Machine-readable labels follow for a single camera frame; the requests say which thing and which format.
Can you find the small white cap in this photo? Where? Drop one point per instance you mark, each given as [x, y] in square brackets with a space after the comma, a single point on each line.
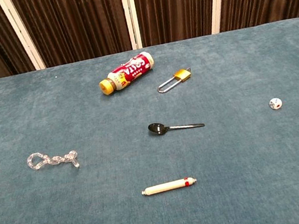
[275, 103]

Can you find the black-headed key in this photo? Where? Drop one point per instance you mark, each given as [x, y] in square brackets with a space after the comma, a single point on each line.
[155, 129]

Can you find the red Costa drink bottle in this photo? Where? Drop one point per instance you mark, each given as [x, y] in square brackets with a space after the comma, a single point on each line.
[128, 73]

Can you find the brass padlock long shackle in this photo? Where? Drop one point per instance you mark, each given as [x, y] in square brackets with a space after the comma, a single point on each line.
[183, 74]

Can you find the white sausage red band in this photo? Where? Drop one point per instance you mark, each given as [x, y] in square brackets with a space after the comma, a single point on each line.
[165, 187]

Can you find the blue velvet tablecloth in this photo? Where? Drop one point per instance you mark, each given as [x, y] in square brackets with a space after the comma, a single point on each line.
[70, 219]

